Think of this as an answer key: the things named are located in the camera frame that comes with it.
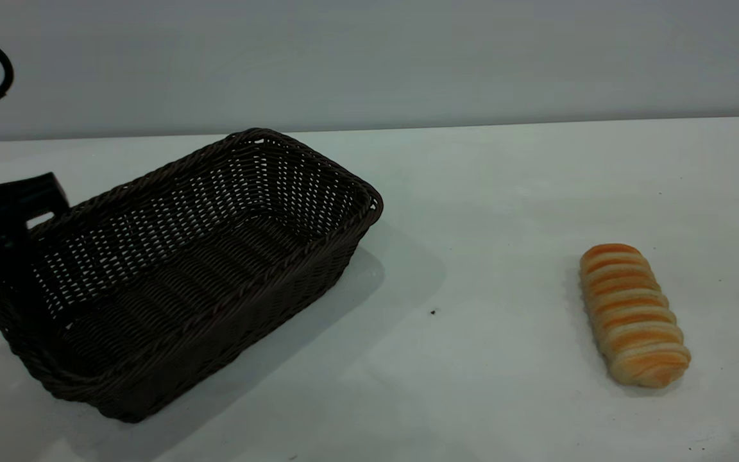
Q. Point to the black wicker basket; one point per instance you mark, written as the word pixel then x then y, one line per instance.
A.
pixel 190 295

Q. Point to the striped orange bread loaf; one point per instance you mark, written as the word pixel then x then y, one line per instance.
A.
pixel 632 314

